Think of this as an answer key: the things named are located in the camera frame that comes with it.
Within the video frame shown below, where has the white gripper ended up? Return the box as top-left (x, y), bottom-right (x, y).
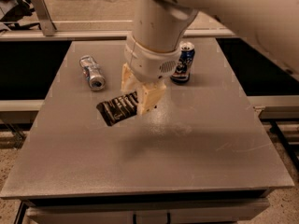
top-left (121, 34), bottom-right (181, 115)

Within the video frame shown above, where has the black rxbar chocolate wrapper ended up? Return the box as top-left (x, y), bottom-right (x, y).
top-left (96, 91), bottom-right (138, 126)

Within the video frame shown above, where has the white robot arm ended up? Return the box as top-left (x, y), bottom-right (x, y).
top-left (121, 0), bottom-right (299, 115)

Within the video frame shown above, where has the upright blue soda can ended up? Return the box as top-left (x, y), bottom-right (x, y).
top-left (170, 41), bottom-right (195, 84)

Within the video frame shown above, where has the silver can lying down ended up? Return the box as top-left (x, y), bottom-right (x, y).
top-left (79, 55), bottom-right (106, 91)

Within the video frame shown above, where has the grey table drawer unit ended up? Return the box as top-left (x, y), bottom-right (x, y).
top-left (26, 190), bottom-right (269, 224)

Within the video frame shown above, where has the dark clutter top left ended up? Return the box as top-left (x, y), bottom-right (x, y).
top-left (0, 0), bottom-right (41, 32)

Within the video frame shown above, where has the left metal bracket post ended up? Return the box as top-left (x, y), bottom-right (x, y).
top-left (31, 0), bottom-right (56, 36)

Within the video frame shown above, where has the metal rail behind table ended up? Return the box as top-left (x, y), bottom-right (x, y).
top-left (0, 29), bottom-right (236, 42)

